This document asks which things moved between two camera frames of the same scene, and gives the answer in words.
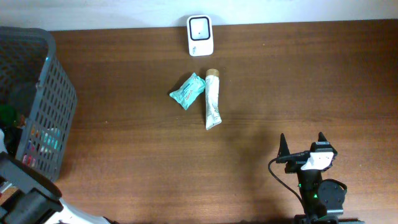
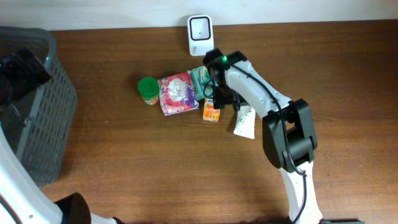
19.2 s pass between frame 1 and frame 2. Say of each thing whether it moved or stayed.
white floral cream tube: moved
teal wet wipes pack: moved
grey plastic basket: stayed
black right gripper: moved
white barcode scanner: stayed
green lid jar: moved
